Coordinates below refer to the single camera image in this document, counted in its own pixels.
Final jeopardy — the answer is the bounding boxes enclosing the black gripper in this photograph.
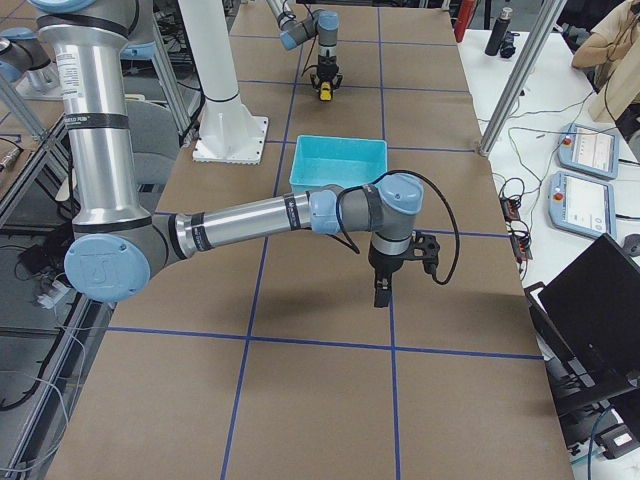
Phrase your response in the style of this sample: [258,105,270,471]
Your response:
[368,247,415,308]
[310,56,343,90]

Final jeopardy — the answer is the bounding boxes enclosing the yellow beetle toy car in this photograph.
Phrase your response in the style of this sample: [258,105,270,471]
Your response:
[319,82,333,102]

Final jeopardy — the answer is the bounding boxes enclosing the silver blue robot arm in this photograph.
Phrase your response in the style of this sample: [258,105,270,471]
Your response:
[35,1,438,308]
[267,0,343,101]

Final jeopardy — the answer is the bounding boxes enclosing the turquoise plastic bin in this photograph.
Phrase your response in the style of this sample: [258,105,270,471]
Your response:
[289,135,388,192]

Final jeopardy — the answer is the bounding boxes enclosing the black orange usb hub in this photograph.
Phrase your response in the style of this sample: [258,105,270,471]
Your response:
[499,196,532,264]

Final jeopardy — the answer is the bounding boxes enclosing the red cylinder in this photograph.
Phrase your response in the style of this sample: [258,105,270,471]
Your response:
[453,0,476,43]

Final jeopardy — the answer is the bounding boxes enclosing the black water bottle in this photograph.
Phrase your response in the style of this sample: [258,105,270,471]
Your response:
[484,7,513,56]

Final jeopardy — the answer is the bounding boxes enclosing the grey office chair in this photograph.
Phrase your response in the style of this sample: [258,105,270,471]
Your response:
[126,99,181,211]

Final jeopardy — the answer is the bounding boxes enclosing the black laptop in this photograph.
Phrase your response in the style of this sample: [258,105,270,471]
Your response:
[525,234,639,422]

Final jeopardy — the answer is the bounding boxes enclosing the lower teach pendant tablet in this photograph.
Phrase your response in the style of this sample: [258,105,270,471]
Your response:
[548,171,617,239]

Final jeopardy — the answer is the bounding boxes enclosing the teach pendant tablet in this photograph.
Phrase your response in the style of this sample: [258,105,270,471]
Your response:
[556,123,620,180]
[548,171,617,239]

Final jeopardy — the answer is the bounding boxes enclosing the upper teach pendant tablet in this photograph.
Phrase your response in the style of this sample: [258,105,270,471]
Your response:
[556,123,620,180]

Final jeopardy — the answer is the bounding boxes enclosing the person in beige top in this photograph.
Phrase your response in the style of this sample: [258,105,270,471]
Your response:
[571,1,639,106]

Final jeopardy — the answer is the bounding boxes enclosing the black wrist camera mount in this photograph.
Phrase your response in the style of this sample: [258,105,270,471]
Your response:
[406,232,440,278]

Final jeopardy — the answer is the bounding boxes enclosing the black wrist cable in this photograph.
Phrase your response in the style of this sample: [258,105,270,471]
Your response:
[335,170,462,286]

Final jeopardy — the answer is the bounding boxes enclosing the white pedestal column with base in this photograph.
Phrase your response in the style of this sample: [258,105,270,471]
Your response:
[179,0,269,165]

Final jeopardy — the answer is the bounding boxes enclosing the aluminium frame post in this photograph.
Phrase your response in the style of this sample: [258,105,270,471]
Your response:
[478,0,567,157]

